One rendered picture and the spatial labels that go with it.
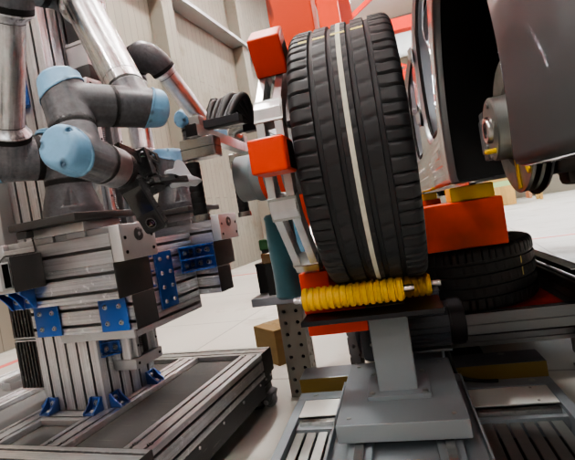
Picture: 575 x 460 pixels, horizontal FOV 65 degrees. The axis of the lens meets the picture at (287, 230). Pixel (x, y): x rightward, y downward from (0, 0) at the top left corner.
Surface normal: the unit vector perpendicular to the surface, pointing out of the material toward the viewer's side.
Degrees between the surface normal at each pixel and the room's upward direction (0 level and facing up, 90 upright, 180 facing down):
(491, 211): 90
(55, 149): 80
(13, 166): 129
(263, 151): 90
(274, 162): 90
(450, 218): 90
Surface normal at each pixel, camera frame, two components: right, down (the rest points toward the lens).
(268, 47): -0.09, 0.62
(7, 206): 0.93, -0.14
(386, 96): -0.26, -0.15
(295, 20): -0.22, 0.07
